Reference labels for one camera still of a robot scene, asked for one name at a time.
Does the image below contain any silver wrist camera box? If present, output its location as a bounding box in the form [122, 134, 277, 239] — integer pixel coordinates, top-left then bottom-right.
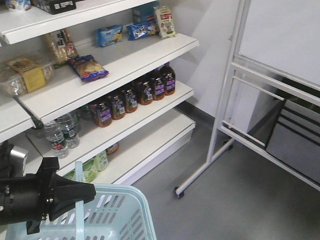
[8, 144, 29, 177]

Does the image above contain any light blue plastic basket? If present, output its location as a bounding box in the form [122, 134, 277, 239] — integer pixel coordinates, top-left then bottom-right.
[3, 161, 157, 240]

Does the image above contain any white metal shelf unit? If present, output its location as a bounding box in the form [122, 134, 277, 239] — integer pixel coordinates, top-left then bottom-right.
[0, 0, 199, 185]

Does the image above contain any white rolling whiteboard stand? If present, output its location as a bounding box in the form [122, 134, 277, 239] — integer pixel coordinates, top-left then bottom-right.
[173, 0, 320, 199]

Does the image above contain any blue chips snack bag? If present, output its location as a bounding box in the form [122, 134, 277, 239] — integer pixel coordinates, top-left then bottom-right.
[67, 54, 109, 82]

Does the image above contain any clear water bottle red label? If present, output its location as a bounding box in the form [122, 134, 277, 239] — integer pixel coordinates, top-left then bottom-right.
[43, 120, 69, 159]

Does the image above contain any clear cookie box yellow band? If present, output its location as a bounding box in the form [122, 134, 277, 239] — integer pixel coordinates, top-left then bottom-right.
[0, 55, 54, 97]

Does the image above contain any blue oreo cookie pack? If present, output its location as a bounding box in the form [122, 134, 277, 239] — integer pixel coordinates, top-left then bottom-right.
[126, 21, 159, 41]

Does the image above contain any grey fabric pocket organizer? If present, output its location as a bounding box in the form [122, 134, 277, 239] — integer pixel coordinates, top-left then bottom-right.
[265, 99, 320, 184]

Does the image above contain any blue cracker pack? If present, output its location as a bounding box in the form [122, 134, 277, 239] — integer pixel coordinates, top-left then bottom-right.
[95, 24, 124, 47]

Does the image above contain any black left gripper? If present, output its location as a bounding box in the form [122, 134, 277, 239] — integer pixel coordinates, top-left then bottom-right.
[0, 157, 96, 235]

